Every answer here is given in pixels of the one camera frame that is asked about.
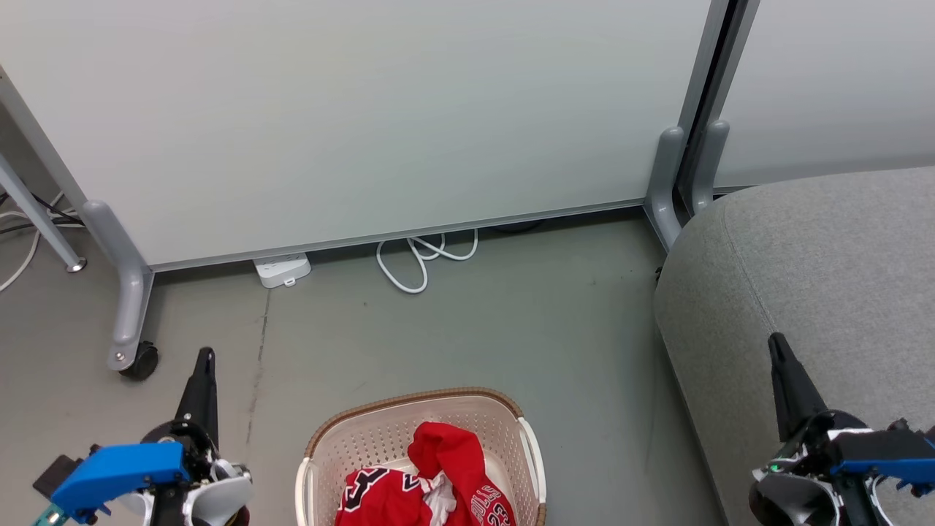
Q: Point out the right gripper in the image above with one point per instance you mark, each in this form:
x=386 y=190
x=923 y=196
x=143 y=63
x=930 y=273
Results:
x=800 y=482

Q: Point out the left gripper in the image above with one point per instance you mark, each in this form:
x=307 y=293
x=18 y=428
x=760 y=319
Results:
x=208 y=467

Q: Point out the red printed basketball jersey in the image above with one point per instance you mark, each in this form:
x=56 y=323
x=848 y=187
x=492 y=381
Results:
x=380 y=502

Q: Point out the grey fabric sofa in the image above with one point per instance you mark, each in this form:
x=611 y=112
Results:
x=840 y=277

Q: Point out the black caster wheel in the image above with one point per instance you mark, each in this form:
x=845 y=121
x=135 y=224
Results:
x=142 y=361

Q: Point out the grey partition foot with caster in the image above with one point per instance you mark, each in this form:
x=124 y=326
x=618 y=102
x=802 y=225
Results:
x=131 y=292

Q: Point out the white power strip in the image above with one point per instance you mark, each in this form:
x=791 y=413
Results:
x=283 y=269

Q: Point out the beige perforated laundry basket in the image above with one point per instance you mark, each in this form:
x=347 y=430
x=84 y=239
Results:
x=380 y=435

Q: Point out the grey curved partition foot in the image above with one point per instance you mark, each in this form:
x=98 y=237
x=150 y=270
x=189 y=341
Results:
x=663 y=183
x=707 y=168

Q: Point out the grey metal table leg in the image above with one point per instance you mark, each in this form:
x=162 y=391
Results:
x=33 y=212

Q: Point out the large white partition panel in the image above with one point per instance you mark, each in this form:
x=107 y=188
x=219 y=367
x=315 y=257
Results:
x=365 y=109

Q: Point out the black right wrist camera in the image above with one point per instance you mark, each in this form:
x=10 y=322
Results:
x=900 y=425

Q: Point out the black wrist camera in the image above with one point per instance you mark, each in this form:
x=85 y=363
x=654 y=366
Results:
x=900 y=425
x=57 y=467

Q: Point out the blue right camera mount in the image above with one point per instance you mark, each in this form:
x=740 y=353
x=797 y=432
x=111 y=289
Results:
x=887 y=456

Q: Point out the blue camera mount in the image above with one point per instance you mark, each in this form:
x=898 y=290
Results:
x=117 y=475
x=887 y=456

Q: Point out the blue left camera mount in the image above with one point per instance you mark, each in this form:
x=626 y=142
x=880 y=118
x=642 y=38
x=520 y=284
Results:
x=117 y=475

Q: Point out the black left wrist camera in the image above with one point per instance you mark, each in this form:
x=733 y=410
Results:
x=57 y=467

